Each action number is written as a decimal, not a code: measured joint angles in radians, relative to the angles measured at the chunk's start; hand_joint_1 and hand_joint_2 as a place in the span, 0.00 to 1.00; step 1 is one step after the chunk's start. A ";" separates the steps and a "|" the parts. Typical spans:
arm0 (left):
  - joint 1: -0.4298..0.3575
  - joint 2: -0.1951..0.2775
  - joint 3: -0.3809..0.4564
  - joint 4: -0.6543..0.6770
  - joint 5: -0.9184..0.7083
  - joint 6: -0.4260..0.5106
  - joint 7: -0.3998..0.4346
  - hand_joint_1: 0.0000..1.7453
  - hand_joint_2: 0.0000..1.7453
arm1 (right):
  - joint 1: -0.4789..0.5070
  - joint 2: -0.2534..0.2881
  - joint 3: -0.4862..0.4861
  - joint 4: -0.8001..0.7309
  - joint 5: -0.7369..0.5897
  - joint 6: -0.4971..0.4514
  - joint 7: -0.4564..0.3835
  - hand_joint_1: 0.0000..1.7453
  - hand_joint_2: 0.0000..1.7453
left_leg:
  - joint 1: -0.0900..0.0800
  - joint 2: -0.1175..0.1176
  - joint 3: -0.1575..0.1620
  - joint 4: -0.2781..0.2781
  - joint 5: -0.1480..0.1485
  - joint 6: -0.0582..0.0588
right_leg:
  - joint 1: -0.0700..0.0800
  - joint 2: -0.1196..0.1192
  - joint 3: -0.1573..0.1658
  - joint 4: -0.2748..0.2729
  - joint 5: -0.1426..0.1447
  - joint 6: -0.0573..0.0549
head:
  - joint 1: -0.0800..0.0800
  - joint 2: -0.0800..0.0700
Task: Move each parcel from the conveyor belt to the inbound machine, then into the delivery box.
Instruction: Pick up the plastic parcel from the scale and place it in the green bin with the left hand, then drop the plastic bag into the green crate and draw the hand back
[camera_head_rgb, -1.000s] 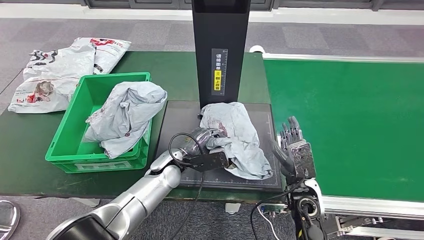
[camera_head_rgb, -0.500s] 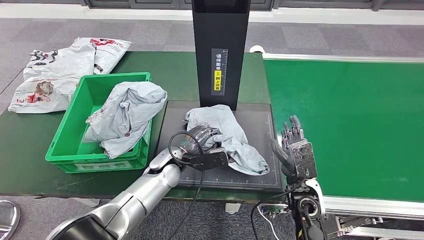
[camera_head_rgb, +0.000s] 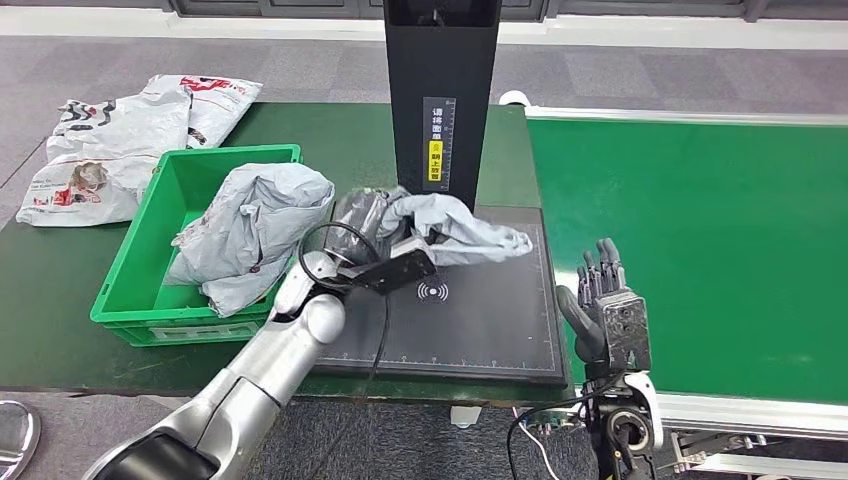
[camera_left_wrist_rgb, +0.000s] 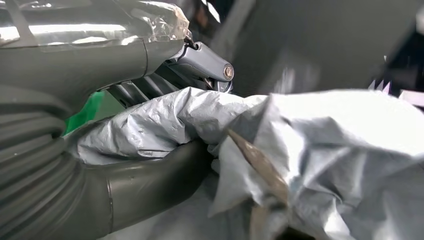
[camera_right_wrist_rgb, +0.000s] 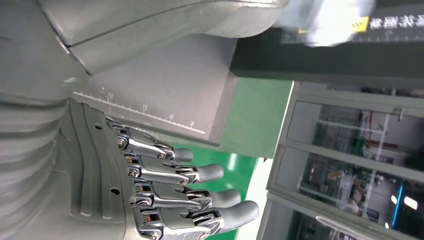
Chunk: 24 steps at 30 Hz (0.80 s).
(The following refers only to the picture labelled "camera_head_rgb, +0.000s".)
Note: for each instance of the black scanner base plate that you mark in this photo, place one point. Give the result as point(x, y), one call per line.
point(490, 324)

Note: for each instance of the green conveyor belt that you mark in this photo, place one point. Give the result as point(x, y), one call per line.
point(729, 232)

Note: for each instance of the white parcel red text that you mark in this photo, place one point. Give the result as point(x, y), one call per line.
point(86, 192)

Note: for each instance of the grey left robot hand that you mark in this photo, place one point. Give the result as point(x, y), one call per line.
point(361, 215)

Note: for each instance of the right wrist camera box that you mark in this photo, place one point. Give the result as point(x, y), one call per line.
point(626, 328)

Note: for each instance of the white parcel black print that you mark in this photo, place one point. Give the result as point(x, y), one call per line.
point(132, 126)

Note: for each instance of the ruler label yellow sticker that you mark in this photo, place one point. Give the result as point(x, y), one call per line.
point(438, 132)

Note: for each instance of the black scanner column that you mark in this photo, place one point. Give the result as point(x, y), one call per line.
point(437, 60)

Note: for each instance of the long grey parcel faded print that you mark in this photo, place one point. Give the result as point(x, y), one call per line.
point(457, 228)

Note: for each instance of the dark green topped table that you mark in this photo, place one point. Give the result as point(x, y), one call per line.
point(66, 298)

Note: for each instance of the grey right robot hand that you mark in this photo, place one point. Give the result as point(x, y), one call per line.
point(586, 331)

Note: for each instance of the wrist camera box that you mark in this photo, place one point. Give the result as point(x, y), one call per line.
point(626, 328)
point(397, 272)

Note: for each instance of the green plastic crate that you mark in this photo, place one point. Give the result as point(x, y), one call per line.
point(192, 172)

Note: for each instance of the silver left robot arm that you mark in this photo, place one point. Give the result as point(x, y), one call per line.
point(265, 378)

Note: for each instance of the white parcel red logo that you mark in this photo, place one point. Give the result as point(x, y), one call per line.
point(222, 109)

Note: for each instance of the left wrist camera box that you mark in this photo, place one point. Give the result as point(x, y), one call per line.
point(397, 272)

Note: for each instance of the white table foot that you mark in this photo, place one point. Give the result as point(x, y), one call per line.
point(466, 416)

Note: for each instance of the green circuit board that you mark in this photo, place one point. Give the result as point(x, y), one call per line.
point(553, 419)

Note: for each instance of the grey parcel bag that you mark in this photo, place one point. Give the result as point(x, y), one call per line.
point(265, 205)

